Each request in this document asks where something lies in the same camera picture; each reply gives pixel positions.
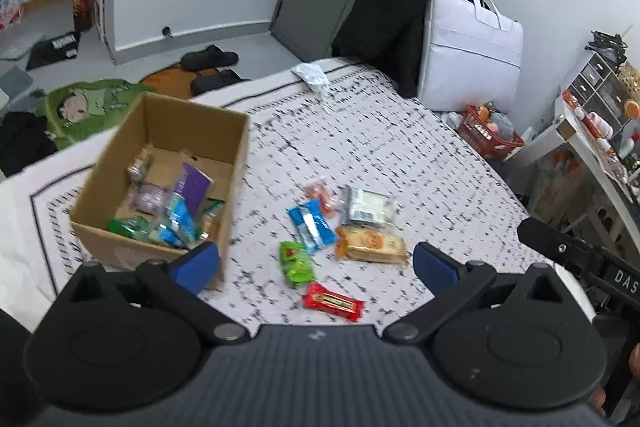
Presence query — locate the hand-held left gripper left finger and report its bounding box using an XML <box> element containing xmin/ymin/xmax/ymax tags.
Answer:
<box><xmin>69</xmin><ymin>242</ymin><xmax>262</xmax><ymax>349</ymax></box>

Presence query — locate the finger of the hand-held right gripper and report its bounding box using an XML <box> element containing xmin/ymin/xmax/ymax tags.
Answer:
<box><xmin>517</xmin><ymin>217</ymin><xmax>603</xmax><ymax>280</ymax></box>

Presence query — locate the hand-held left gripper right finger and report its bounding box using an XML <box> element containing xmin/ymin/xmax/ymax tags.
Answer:
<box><xmin>382</xmin><ymin>242</ymin><xmax>568</xmax><ymax>349</ymax></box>

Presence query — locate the white blue-label packet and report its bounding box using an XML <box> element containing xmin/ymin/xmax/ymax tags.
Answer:
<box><xmin>150</xmin><ymin>194</ymin><xmax>198</xmax><ymax>250</ymax></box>

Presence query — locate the orange biscuit packet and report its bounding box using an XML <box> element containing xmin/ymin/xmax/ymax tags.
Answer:
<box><xmin>334</xmin><ymin>224</ymin><xmax>411</xmax><ymax>265</ymax></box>

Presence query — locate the green snack packet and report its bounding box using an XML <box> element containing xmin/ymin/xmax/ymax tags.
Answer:
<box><xmin>278</xmin><ymin>241</ymin><xmax>316</xmax><ymax>288</ymax></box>
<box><xmin>107</xmin><ymin>216</ymin><xmax>153</xmax><ymax>243</ymax></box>

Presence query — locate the deep purple snack packet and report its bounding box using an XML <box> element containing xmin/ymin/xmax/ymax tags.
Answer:
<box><xmin>172</xmin><ymin>162</ymin><xmax>215</xmax><ymax>208</ymax></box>

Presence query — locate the pale purple snack packet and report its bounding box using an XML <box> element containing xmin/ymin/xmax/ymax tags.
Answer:
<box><xmin>129</xmin><ymin>183</ymin><xmax>171</xmax><ymax>215</ymax></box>

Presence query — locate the clear white snack packet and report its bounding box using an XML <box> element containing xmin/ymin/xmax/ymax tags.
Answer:
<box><xmin>342</xmin><ymin>186</ymin><xmax>401</xmax><ymax>228</ymax></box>

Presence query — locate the cardboard box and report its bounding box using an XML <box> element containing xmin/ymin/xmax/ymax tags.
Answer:
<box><xmin>69</xmin><ymin>92</ymin><xmax>251</xmax><ymax>290</ymax></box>

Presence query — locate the red chocolate bar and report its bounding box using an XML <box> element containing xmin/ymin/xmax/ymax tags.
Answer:
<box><xmin>302</xmin><ymin>281</ymin><xmax>365</xmax><ymax>324</ymax></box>

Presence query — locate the brown bread packet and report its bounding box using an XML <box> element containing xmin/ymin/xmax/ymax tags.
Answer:
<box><xmin>127</xmin><ymin>147</ymin><xmax>156</xmax><ymax>182</ymax></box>

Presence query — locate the blue snack packet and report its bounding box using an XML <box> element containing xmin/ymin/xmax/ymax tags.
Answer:
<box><xmin>286</xmin><ymin>199</ymin><xmax>337</xmax><ymax>255</ymax></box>

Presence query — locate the pink candy packet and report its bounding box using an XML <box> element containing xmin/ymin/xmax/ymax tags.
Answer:
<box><xmin>304</xmin><ymin>177</ymin><xmax>337</xmax><ymax>215</ymax></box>

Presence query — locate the person's right hand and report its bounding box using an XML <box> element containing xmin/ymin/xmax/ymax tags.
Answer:
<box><xmin>590</xmin><ymin>341</ymin><xmax>640</xmax><ymax>425</ymax></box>

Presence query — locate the beige printed bag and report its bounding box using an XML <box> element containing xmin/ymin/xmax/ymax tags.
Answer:
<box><xmin>535</xmin><ymin>152</ymin><xmax>586</xmax><ymax>212</ymax></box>

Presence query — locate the white desk black top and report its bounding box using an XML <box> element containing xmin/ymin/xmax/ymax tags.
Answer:
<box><xmin>552</xmin><ymin>99</ymin><xmax>640</xmax><ymax>228</ymax></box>

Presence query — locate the white red cosmetic tube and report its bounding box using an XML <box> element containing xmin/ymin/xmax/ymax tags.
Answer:
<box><xmin>582</xmin><ymin>112</ymin><xmax>613</xmax><ymax>140</ymax></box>

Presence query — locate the red plastic basket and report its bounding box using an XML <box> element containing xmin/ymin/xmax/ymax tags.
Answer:
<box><xmin>459</xmin><ymin>103</ymin><xmax>526</xmax><ymax>160</ymax></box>

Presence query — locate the white grid-print blanket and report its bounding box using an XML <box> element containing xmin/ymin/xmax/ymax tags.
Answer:
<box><xmin>27</xmin><ymin>57</ymin><xmax>551</xmax><ymax>343</ymax></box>

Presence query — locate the grey drawer organizer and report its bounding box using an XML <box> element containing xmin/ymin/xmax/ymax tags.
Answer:
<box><xmin>570</xmin><ymin>52</ymin><xmax>631</xmax><ymax>128</ymax></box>

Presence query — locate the woven basket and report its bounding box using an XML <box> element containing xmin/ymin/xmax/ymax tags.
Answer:
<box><xmin>617</xmin><ymin>62</ymin><xmax>640</xmax><ymax>100</ymax></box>

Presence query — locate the white bed sheet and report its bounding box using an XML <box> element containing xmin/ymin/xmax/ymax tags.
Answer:
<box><xmin>0</xmin><ymin>57</ymin><xmax>596</xmax><ymax>358</ymax></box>

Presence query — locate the green cartoon mat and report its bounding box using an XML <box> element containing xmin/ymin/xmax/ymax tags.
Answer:
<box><xmin>31</xmin><ymin>78</ymin><xmax>161</xmax><ymax>151</ymax></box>

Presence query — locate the white tote bag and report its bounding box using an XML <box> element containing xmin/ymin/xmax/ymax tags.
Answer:
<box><xmin>417</xmin><ymin>0</ymin><xmax>525</xmax><ymax>112</ymax></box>

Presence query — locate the black cloth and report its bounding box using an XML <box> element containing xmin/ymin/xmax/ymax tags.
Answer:
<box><xmin>0</xmin><ymin>111</ymin><xmax>58</xmax><ymax>178</ymax></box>

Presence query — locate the white face mask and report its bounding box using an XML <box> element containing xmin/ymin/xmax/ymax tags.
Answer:
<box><xmin>291</xmin><ymin>62</ymin><xmax>338</xmax><ymax>112</ymax></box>

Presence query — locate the black coat on chair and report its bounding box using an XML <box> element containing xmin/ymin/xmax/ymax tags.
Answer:
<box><xmin>331</xmin><ymin>0</ymin><xmax>471</xmax><ymax>98</ymax></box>

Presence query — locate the grey floor cloth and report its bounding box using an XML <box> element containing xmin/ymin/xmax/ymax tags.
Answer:
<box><xmin>0</xmin><ymin>67</ymin><xmax>36</xmax><ymax>102</ymax></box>

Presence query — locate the black flat package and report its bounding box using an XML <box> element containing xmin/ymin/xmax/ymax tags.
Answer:
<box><xmin>26</xmin><ymin>32</ymin><xmax>82</xmax><ymax>70</ymax></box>

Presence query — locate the dark soda bottle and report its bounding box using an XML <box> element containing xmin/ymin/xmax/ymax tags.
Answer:
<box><xmin>73</xmin><ymin>0</ymin><xmax>94</xmax><ymax>32</ymax></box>

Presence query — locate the red white plastic bag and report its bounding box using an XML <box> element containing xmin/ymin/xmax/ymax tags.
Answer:
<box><xmin>0</xmin><ymin>0</ymin><xmax>23</xmax><ymax>30</ymax></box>

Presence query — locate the black strap bundle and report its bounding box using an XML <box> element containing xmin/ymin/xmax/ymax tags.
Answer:
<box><xmin>587</xmin><ymin>29</ymin><xmax>628</xmax><ymax>58</ymax></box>

